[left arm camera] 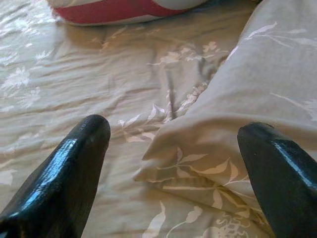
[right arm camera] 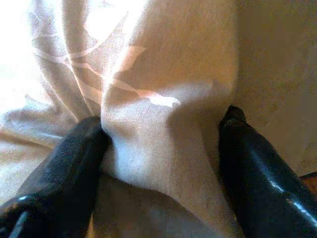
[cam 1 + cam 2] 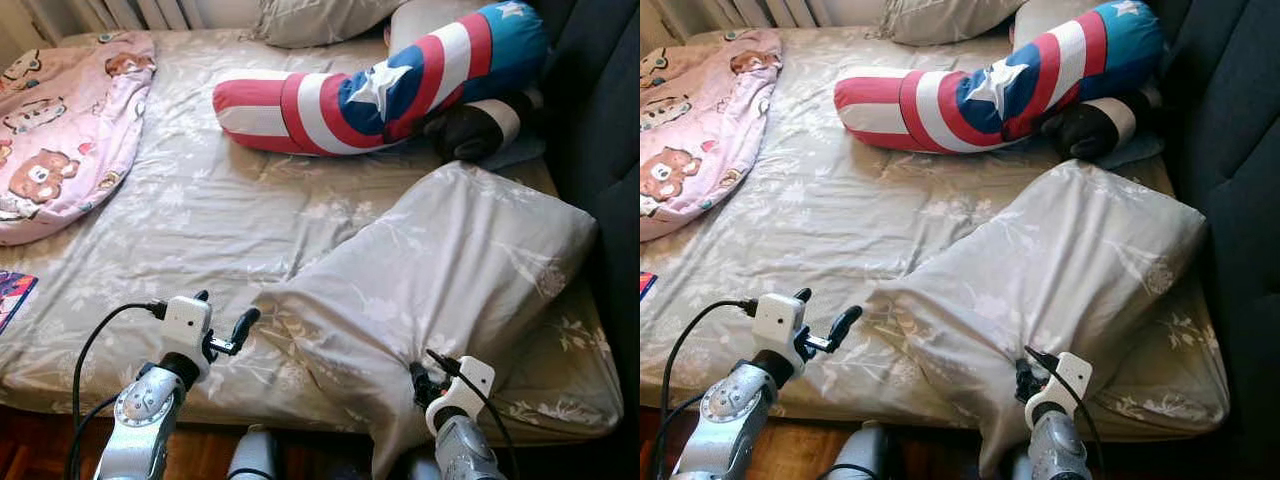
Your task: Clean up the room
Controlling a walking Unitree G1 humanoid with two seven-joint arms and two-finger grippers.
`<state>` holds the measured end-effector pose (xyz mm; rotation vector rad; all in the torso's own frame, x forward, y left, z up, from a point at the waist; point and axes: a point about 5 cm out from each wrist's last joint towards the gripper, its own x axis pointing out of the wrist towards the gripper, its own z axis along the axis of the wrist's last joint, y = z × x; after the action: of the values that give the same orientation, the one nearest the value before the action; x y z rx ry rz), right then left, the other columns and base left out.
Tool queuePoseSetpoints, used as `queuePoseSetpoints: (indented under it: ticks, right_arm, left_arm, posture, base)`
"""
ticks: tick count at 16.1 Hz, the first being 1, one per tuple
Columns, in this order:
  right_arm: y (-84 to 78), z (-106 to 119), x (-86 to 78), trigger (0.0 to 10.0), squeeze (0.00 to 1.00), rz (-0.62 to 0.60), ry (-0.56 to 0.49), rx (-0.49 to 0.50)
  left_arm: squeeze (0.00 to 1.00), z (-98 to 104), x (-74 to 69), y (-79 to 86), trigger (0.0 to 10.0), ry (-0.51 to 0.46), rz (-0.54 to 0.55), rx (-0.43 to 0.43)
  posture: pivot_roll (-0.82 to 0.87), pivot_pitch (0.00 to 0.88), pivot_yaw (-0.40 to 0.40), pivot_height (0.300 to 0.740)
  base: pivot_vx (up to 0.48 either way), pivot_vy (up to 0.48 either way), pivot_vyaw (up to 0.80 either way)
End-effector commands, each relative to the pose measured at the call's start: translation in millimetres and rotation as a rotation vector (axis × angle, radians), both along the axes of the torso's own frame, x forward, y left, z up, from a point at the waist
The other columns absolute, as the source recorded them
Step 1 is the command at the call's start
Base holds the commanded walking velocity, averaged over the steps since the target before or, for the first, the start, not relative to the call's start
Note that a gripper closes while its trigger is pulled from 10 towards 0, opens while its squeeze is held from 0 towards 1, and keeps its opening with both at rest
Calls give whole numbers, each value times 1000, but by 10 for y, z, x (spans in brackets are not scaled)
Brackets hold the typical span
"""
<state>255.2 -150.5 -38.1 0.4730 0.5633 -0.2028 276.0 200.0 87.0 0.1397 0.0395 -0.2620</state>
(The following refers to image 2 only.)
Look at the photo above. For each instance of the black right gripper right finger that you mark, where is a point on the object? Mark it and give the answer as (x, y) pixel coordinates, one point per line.
(262, 186)

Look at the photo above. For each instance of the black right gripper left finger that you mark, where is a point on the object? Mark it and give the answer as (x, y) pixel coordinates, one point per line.
(54, 188)

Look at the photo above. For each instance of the light window curtain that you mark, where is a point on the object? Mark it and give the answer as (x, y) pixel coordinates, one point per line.
(161, 62)

